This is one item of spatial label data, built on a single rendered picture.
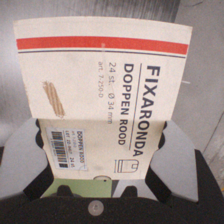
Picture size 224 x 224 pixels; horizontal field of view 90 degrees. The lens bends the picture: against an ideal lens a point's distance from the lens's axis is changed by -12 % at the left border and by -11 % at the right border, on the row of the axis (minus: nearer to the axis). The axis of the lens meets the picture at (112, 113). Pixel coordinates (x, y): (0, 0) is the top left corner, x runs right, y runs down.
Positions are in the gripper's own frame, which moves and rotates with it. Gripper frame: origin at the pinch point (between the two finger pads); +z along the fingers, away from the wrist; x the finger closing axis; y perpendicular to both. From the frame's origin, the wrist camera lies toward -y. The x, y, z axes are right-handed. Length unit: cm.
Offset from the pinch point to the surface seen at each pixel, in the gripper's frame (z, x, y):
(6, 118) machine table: 17.6, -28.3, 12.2
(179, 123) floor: 100, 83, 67
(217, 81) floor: 100, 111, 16
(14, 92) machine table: 17.7, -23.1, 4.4
